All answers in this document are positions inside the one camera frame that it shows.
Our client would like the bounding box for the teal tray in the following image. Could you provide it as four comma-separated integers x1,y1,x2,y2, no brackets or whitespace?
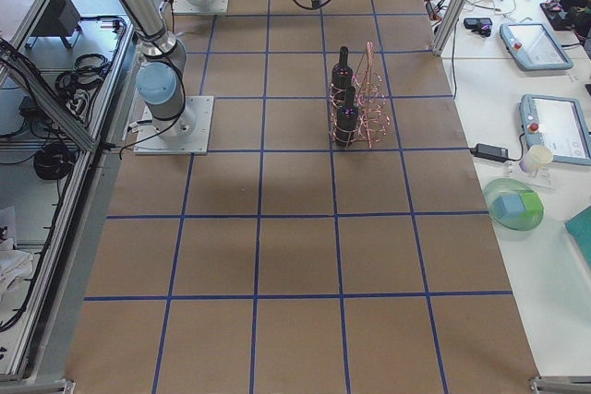
564,206,591,268

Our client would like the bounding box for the dark wine bottle front slot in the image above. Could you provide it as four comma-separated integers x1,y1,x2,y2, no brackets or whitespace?
334,86,358,148

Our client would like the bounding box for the dark wine bottle slot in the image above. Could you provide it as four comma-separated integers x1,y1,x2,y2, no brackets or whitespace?
331,46,353,106
334,86,358,148

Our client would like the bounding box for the blue foam cube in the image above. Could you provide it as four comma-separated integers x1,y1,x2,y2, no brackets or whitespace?
489,194,524,221

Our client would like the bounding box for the copper wire wine basket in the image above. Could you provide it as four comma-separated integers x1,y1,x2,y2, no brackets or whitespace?
329,41,391,149

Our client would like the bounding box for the black power adapter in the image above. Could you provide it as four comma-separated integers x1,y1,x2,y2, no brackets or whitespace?
470,143,509,163

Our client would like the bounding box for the white paper cup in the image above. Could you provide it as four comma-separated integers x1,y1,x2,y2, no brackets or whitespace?
519,145,553,174

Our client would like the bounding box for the dark wine bottle rear slot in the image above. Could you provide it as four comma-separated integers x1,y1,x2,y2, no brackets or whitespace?
331,46,353,106

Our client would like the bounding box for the lower teach pendant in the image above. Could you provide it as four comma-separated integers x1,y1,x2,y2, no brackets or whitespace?
519,94,590,166

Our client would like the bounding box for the green glass bowl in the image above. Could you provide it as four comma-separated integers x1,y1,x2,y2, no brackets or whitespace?
483,178,544,231

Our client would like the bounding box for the upper teach pendant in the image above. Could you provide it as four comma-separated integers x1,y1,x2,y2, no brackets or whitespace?
499,23,573,71

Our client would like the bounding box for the teach pendant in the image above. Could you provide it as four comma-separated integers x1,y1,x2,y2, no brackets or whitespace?
519,94,590,166
499,23,573,71

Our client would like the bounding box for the green foam cube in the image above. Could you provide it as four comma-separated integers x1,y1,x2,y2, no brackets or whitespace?
520,191,544,218

